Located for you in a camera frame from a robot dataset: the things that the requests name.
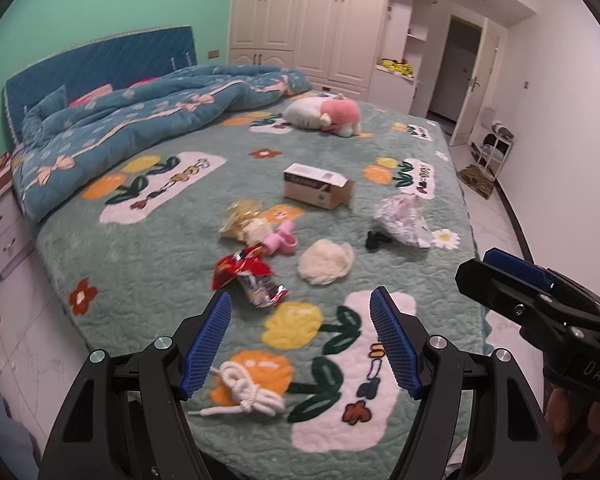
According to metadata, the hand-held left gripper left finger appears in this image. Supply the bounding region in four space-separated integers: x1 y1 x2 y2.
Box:
39 290 233 480

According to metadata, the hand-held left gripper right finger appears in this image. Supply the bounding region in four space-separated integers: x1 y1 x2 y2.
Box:
369 286 563 480

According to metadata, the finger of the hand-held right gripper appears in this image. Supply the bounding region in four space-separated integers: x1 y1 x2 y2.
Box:
454 258 572 332
482 248 600 317

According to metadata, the clear printed plastic bag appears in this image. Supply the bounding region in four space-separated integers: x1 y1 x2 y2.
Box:
373 194 447 249

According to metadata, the pale yellow paper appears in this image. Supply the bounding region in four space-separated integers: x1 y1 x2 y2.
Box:
298 239 355 286

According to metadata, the person's right hand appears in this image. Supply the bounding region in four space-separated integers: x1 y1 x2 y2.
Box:
544 385 600 458

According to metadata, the silver foil wrapper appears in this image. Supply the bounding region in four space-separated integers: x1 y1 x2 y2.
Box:
237 272 289 310

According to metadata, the red snack packet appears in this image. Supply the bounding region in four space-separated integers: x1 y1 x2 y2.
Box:
211 246 274 291

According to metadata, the brown doormat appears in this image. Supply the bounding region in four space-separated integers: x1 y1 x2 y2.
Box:
457 164 496 200

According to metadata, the small black item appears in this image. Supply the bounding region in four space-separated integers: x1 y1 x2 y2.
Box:
364 230 394 253

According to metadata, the green floral bed blanket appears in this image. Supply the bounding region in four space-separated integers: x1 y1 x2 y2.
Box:
34 91 492 467

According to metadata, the white shoe rack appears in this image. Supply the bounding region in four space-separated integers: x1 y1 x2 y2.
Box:
470 120 516 182

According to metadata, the gold snack wrapper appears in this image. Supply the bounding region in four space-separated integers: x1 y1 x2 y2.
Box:
217 198 277 249

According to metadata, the pink plastic item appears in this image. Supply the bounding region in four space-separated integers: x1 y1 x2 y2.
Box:
264 220 300 257

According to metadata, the small cardboard box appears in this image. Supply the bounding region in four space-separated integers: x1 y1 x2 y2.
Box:
283 162 357 211

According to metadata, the white door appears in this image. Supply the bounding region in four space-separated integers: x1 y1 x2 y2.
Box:
450 17 507 149

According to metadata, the blue grey cloth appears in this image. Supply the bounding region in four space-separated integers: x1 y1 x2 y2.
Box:
0 349 40 480

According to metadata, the yellow item on shelf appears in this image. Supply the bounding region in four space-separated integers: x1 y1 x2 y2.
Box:
382 57 415 77

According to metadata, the white nightstand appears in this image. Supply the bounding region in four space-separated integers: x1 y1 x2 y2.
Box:
0 179 37 279

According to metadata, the blue floral quilt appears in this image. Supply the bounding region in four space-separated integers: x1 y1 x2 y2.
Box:
12 64 313 223

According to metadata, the pink and white plush toy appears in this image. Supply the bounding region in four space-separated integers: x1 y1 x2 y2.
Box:
282 94 363 139

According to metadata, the white open shelf unit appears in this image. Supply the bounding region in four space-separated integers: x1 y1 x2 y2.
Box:
369 0 441 117

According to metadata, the pink pillow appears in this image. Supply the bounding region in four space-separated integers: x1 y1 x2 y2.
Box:
69 83 114 109

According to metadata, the blue pillow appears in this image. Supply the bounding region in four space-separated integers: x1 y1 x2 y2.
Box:
24 85 69 122

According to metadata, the blue quilted headboard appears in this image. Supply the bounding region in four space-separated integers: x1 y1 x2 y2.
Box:
2 25 199 147

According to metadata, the cream wardrobe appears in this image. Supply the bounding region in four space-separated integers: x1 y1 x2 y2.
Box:
228 0 396 97

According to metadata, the white rope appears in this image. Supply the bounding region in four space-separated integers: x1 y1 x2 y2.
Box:
187 360 287 417

